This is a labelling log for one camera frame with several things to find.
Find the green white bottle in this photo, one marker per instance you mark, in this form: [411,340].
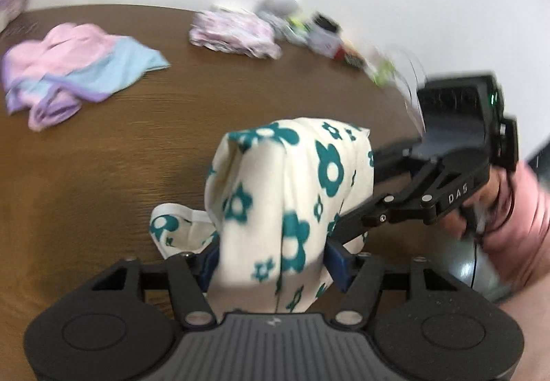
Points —
[384,69]

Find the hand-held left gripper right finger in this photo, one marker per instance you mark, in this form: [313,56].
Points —
[337,264]

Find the small green white box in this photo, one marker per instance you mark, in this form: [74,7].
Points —
[300,29]

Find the black blister strip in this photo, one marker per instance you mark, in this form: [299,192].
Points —
[19,29]

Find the cream green floral garment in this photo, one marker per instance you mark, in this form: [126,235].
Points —
[275,192]

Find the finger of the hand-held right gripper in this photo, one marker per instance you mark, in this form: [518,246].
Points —
[393,162]
[386,209]

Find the red black box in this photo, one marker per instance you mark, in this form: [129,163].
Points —
[350,55]

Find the pink purple blue garment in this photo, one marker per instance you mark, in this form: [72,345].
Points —
[81,63]

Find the white plush toy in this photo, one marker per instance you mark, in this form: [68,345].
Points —
[279,5]

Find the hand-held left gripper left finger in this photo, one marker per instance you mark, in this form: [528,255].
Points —
[209,263]

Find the person's right hand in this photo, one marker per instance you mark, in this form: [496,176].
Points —
[494,197]

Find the pink patterned folded cloth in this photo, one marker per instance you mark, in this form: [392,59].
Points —
[234,33]

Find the white box with dark lid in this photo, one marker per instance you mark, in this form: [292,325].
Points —
[324,35]

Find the grey round object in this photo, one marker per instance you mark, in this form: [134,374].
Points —
[455,269]

